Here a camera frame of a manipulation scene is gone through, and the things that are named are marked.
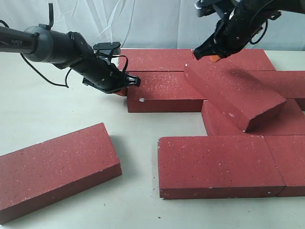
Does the red brick under tilted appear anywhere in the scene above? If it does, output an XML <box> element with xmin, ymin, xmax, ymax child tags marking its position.
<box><xmin>201</xmin><ymin>99</ymin><xmax>305</xmax><ymax>136</ymax></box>

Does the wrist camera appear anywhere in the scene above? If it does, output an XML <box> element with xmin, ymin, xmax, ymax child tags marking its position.
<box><xmin>93</xmin><ymin>42</ymin><xmax>121</xmax><ymax>57</ymax></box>
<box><xmin>194</xmin><ymin>0</ymin><xmax>233</xmax><ymax>18</ymax></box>

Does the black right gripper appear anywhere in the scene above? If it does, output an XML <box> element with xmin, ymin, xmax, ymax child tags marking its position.
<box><xmin>193</xmin><ymin>7</ymin><xmax>269</xmax><ymax>62</ymax></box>

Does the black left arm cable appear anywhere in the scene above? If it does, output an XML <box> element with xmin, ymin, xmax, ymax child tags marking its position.
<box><xmin>0</xmin><ymin>2</ymin><xmax>128</xmax><ymax>89</ymax></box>

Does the white backdrop cloth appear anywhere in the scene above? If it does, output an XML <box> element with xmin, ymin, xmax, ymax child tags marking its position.
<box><xmin>0</xmin><ymin>0</ymin><xmax>305</xmax><ymax>51</ymax></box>

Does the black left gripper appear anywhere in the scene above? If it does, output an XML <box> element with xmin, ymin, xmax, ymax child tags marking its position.
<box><xmin>82</xmin><ymin>58</ymin><xmax>141</xmax><ymax>97</ymax></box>

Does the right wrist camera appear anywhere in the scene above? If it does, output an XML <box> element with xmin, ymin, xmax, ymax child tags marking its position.
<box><xmin>194</xmin><ymin>0</ymin><xmax>233</xmax><ymax>18</ymax></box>

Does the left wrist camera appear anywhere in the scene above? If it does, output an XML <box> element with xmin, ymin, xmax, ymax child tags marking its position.
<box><xmin>93</xmin><ymin>42</ymin><xmax>121</xmax><ymax>57</ymax></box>

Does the red brick with white chip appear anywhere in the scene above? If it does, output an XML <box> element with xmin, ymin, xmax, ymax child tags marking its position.
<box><xmin>127</xmin><ymin>71</ymin><xmax>205</xmax><ymax>113</ymax></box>

